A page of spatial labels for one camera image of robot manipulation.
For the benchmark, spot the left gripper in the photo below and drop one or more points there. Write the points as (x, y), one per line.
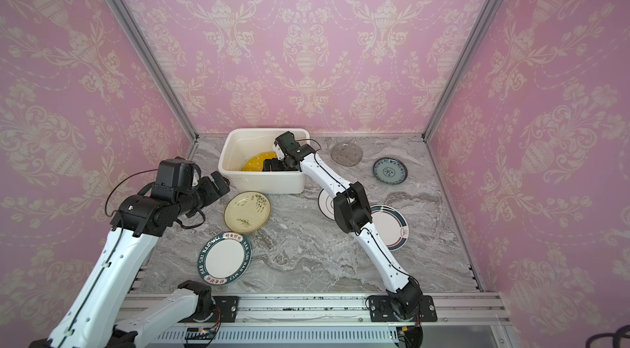
(225, 186)

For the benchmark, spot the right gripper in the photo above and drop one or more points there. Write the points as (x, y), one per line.
(283, 162)

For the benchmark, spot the yellow polka dot plate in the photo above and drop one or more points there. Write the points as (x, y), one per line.
(256, 163)

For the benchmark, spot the green rimmed white plate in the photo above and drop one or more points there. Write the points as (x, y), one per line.
(224, 259)

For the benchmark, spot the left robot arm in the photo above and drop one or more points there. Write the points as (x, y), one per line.
(137, 225)

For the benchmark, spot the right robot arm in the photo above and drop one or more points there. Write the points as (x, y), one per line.
(353, 215)

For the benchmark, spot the white plastic bin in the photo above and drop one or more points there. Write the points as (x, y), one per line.
(243, 144)

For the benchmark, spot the beige willow painted plate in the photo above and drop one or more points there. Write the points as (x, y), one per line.
(247, 212)

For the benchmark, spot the white plate black emblem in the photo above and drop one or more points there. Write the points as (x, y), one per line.
(325, 205)

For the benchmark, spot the small blue patterned dish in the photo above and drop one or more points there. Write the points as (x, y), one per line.
(390, 171)

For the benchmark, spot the white plate red green rim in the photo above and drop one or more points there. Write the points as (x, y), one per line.
(391, 226)

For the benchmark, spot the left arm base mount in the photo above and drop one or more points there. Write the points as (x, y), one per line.
(221, 308)

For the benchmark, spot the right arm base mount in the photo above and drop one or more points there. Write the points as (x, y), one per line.
(384, 309)

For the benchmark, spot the aluminium front rail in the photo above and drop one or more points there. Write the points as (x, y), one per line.
(305, 318)

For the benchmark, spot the left corner aluminium post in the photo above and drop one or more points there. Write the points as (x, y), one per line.
(123, 14)

